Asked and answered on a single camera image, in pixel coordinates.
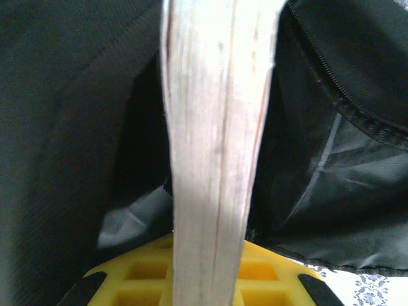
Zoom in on dark paperback book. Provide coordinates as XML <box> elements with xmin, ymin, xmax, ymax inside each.
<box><xmin>159</xmin><ymin>0</ymin><xmax>287</xmax><ymax>306</ymax></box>

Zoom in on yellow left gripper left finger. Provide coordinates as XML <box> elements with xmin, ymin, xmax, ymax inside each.
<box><xmin>55</xmin><ymin>233</ymin><xmax>175</xmax><ymax>306</ymax></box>

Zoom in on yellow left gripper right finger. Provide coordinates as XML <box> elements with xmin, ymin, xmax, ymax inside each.
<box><xmin>235</xmin><ymin>238</ymin><xmax>347</xmax><ymax>306</ymax></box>

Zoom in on black backpack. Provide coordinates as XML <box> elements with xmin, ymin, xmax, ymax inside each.
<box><xmin>0</xmin><ymin>0</ymin><xmax>408</xmax><ymax>306</ymax></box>

